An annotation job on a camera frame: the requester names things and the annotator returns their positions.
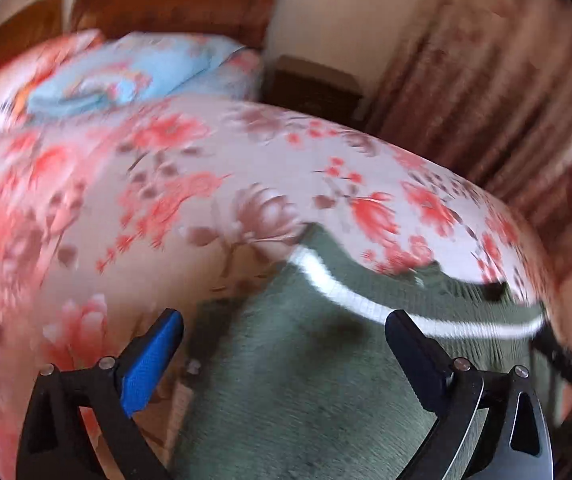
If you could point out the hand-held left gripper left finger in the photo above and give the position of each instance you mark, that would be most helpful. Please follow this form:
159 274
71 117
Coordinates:
148 360

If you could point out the pink floral curtain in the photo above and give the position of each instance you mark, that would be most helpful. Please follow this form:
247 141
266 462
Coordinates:
491 85

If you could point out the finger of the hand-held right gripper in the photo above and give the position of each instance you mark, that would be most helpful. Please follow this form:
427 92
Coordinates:
561 355

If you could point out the large carved wooden headboard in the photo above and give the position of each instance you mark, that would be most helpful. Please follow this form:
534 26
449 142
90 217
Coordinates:
176 0

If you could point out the green knit sweater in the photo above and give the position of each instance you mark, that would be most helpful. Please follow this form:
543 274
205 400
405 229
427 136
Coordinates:
316 360

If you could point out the pink floral pillow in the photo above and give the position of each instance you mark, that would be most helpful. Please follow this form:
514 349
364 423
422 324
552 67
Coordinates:
26 75

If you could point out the small wooden headboard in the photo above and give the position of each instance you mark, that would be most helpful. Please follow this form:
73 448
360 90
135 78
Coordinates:
21 30

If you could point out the light blue floral pillow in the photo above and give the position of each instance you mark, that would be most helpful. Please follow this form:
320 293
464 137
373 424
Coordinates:
131 72

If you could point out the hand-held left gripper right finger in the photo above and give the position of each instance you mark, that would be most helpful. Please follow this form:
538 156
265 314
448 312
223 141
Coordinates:
416 355

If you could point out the pink floral bed cover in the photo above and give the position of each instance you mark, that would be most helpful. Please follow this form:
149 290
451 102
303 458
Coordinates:
166 185

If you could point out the dark wooden nightstand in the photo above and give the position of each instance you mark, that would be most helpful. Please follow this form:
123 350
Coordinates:
311 92

